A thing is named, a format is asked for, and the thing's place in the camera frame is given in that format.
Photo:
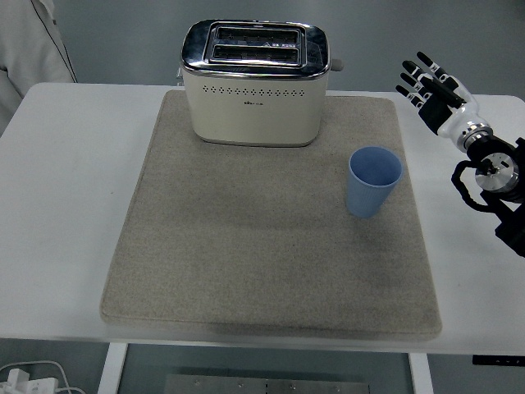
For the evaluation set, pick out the grey metal plate with screws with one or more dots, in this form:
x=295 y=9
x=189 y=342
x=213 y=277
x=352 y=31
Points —
x=266 y=386

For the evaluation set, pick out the person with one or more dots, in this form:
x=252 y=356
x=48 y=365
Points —
x=24 y=45

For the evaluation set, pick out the black table control panel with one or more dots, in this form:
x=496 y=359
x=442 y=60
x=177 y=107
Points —
x=498 y=360

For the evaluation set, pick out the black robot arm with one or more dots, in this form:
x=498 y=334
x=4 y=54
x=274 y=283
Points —
x=508 y=193

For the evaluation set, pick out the blue ribbed plastic cup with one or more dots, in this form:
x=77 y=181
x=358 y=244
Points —
x=365 y=197

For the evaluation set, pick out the white table leg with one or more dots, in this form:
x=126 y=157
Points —
x=420 y=375
x=110 y=369

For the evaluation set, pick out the beige fabric table mat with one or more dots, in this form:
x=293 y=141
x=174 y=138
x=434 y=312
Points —
x=246 y=246

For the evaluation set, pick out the cream and chrome toaster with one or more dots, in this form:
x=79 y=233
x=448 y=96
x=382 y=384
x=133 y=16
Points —
x=254 y=115

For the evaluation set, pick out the white power strip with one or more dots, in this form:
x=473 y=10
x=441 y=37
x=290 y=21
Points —
x=28 y=385

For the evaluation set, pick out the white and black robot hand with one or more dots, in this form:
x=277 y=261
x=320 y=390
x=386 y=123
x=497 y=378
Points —
x=455 y=119

